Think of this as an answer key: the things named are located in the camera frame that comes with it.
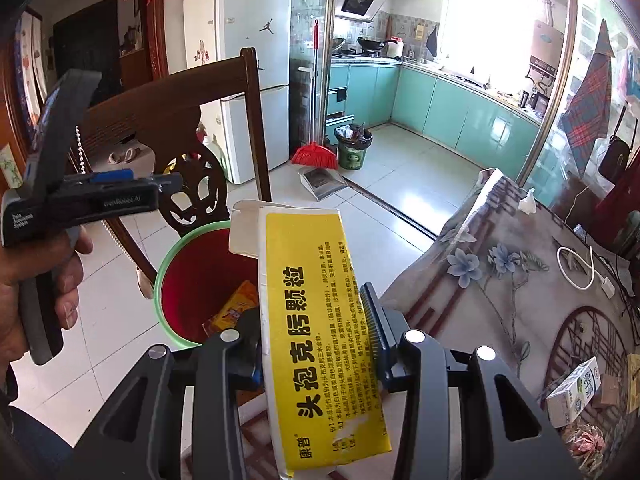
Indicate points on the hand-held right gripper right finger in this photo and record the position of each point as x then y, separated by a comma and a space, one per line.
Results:
380, 340

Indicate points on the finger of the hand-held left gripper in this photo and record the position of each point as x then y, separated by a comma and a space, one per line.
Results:
112, 176
167, 183

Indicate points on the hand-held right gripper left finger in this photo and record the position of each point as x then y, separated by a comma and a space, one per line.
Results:
235, 360

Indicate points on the yellow juice carton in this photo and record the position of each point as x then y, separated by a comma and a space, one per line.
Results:
235, 305

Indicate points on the yellow medicine box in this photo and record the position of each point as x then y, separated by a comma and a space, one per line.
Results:
305, 310

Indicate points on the red bin with green rim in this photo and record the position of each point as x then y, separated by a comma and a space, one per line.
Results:
200, 280

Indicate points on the white milk carton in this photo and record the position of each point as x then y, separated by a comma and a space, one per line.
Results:
570, 395

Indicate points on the red beige paper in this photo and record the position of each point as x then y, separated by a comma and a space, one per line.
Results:
582, 440

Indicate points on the green kitchen trash bin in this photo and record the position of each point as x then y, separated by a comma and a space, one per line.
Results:
354, 152

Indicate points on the person's left hand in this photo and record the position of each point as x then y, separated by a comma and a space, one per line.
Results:
65, 280

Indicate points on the carved wooden chair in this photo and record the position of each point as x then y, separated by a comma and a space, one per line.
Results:
175, 105

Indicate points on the red broom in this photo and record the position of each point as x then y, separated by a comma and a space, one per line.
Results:
315, 155

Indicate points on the white fridge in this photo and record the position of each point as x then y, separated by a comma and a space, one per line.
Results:
240, 50

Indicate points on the grey dustpan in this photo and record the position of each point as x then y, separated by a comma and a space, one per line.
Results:
320, 182

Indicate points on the person's blue clothing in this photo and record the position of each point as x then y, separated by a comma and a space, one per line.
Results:
30, 440

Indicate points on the brown cardboard box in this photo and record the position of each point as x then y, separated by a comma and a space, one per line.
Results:
612, 390

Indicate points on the teal base cabinets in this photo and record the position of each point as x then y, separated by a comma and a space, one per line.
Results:
450, 105

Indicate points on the black wok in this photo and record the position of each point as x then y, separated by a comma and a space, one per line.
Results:
371, 44

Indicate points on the yellow picture book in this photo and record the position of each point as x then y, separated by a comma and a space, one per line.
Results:
634, 380

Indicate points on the white container with red lid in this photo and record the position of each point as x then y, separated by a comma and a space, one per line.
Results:
395, 47

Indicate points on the red cloth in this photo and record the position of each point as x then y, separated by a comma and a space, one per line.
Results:
622, 210

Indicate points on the black bag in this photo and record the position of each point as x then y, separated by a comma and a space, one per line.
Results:
614, 157

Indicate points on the dark hanging cloth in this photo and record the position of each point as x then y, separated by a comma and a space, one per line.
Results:
432, 40

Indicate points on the plaid cloth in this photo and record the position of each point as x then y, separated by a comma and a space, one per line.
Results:
587, 110

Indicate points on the gas water heater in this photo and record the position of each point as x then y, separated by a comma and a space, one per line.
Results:
547, 45

